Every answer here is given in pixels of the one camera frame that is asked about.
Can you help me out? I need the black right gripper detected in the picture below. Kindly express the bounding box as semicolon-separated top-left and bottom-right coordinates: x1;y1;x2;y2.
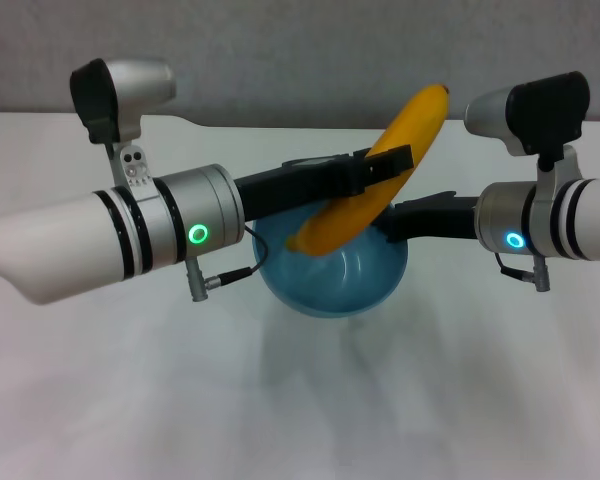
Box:
352;143;480;243

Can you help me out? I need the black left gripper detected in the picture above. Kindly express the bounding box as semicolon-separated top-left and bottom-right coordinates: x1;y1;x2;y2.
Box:
235;155;361;221

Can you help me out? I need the yellow banana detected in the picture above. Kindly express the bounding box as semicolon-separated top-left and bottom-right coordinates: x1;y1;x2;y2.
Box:
285;83;452;259

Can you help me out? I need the blue bowl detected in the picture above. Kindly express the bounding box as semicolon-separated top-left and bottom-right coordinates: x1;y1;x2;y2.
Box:
251;198;409;320

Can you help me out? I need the left arm black cable plug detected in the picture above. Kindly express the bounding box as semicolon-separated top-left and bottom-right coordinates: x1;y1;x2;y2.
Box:
186;226;274;303

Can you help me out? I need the arm black cable plug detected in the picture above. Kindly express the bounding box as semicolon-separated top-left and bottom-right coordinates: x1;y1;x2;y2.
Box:
186;226;274;303
494;251;552;293

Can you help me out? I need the right arm black cable plug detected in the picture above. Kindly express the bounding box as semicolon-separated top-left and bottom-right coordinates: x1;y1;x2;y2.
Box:
494;251;552;293

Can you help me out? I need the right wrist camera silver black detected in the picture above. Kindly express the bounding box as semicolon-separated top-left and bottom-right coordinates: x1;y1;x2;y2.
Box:
465;71;592;189

